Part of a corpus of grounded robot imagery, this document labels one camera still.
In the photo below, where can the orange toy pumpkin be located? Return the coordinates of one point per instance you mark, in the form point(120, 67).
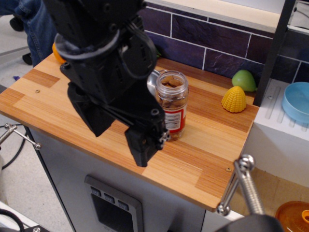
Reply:
point(57, 55)

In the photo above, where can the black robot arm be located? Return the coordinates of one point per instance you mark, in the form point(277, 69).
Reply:
point(94, 22)

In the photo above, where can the light blue plastic bowl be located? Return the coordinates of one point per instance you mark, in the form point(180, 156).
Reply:
point(295, 101)

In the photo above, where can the person leg in jeans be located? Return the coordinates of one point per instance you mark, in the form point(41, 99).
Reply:
point(38, 26)

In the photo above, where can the left metal towel rail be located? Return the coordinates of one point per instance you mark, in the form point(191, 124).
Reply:
point(13, 129)

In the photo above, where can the grey toy oven panel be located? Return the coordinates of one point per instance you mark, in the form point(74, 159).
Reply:
point(115, 210)

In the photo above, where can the stainless steel pot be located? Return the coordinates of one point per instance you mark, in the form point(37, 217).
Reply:
point(152, 78)

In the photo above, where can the black vertical post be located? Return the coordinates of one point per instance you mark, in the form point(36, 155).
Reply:
point(282, 27)

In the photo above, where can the white dish rack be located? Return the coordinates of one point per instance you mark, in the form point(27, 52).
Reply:
point(272, 115)

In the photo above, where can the green toy pear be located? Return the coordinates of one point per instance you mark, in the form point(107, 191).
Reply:
point(245, 80)

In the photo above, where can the orange plastic lid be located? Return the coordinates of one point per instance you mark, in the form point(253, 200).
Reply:
point(294, 216)

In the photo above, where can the yellow toy corn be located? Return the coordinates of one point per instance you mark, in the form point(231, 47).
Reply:
point(234, 100)

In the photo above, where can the right metal towel rail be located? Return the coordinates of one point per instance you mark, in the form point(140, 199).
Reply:
point(242, 179)

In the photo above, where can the metal towel rail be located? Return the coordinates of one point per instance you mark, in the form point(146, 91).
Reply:
point(242, 179)
point(13, 129)

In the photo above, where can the clear almond jar red label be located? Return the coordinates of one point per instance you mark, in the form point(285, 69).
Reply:
point(172, 92)

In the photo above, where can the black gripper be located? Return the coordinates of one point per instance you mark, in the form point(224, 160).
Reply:
point(108, 82)

